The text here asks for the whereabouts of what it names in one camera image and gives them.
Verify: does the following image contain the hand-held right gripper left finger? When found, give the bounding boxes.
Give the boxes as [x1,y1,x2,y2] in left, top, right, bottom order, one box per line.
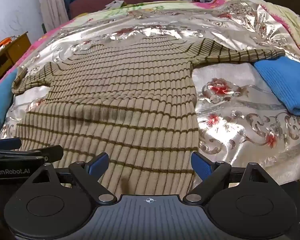
[25,152,118,205]

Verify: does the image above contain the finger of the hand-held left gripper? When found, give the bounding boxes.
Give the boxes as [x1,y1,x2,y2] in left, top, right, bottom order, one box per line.
[0,145,64,165]
[0,137,22,151]

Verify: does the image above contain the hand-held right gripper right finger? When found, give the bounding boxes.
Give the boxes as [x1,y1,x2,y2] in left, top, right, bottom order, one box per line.
[183,152,275,205]

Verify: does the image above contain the beige striped knit sweater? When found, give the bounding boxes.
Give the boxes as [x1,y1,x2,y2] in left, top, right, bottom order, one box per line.
[12,35,286,195]

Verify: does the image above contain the teal folded cloth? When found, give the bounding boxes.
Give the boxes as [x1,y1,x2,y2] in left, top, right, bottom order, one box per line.
[0,71,18,137]

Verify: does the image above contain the silver floral satin bedspread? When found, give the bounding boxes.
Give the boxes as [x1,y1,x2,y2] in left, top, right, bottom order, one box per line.
[1,0,300,183]

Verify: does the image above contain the wooden side cabinet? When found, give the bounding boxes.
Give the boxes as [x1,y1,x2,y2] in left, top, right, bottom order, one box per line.
[0,31,32,89]

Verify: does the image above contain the orange plastic item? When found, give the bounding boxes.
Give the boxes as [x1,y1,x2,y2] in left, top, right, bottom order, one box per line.
[0,37,15,47]

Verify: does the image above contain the pink floral quilt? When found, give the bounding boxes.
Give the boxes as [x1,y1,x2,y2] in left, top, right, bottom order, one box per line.
[0,0,300,90]

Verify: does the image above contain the bright blue folded cloth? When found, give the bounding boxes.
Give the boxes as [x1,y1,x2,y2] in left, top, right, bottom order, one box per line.
[253,56,300,117]

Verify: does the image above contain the small white cloth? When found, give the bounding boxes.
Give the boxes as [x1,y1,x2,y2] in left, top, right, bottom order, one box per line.
[104,0,127,10]

